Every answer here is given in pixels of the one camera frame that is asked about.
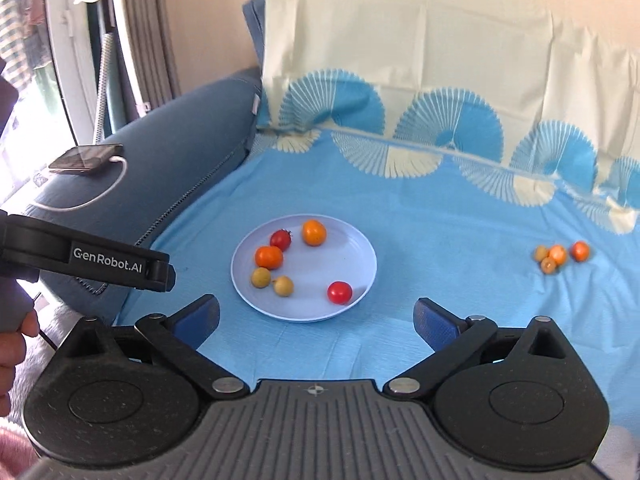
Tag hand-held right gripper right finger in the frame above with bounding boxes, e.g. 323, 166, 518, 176
382, 297, 586, 401

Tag steamer handle with braided hose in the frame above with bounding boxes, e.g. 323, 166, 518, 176
92, 32, 117, 146

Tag light blue plate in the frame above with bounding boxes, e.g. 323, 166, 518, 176
230, 214, 378, 322

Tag blue fan-patterned bed sheet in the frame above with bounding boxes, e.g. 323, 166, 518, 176
115, 0, 640, 441

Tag black cable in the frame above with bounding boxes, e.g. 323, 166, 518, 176
36, 327, 62, 352

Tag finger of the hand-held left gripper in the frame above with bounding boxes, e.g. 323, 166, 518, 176
146, 262, 177, 292

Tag white window frame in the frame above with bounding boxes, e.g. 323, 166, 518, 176
44, 0, 103, 147

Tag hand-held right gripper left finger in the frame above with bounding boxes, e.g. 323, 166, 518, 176
67, 294, 251, 401

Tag grey curtain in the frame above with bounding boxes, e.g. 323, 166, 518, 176
120, 0, 182, 111

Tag striped hanging cloth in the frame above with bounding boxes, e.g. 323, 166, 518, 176
0, 0, 36, 92

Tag pink cloth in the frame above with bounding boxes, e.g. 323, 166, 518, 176
0, 422, 43, 480

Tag white charging cable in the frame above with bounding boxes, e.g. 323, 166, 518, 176
29, 156, 128, 212

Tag black smartphone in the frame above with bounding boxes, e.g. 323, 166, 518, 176
48, 144, 124, 176

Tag person's left hand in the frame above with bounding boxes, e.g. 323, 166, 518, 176
0, 307, 41, 418

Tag blue fabric sofa armrest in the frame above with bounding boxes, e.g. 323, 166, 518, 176
27, 66, 263, 328

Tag white pole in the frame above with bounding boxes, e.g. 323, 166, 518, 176
107, 0, 152, 117

